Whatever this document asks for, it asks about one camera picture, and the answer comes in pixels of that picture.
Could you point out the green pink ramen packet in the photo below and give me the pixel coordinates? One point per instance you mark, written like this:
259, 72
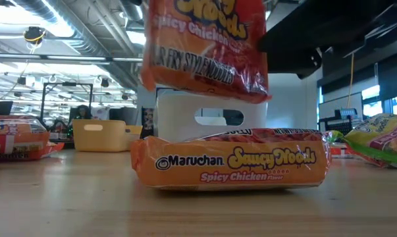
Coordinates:
382, 135
331, 135

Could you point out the black perforated cart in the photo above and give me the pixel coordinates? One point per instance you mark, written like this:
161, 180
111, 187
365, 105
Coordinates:
339, 125

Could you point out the person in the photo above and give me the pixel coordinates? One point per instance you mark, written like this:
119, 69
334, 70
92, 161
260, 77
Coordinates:
83, 112

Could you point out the white plastic bin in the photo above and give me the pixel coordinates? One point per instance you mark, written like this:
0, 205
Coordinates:
175, 118

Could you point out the black workstation frame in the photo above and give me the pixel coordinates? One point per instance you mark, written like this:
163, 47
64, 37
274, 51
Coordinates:
66, 84

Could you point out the ceiling light bar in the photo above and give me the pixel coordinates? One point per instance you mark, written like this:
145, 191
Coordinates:
53, 58

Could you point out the orange Saucy Noods packet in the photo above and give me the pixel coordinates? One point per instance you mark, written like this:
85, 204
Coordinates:
204, 49
14, 123
231, 164

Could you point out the yellow plastic bin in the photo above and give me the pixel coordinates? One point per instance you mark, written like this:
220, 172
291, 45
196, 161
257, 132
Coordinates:
99, 138

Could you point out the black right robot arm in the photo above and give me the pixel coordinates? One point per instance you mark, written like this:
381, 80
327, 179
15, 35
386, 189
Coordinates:
316, 23

